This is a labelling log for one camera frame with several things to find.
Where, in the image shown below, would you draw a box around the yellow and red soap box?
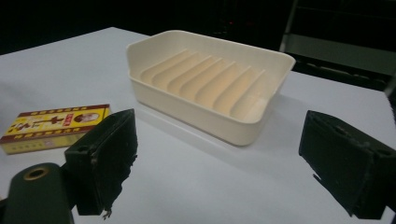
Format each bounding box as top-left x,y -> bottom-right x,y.
0,104 -> 112,156

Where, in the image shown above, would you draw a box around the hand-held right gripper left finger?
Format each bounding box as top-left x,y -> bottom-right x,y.
64,108 -> 139,220

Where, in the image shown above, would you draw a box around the cream plastic soap dish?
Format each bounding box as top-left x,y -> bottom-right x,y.
125,29 -> 297,147

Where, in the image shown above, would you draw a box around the grey metal stand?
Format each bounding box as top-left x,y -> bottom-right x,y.
278,0 -> 396,98

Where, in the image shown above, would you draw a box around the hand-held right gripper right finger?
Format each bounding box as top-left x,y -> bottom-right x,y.
298,109 -> 396,220

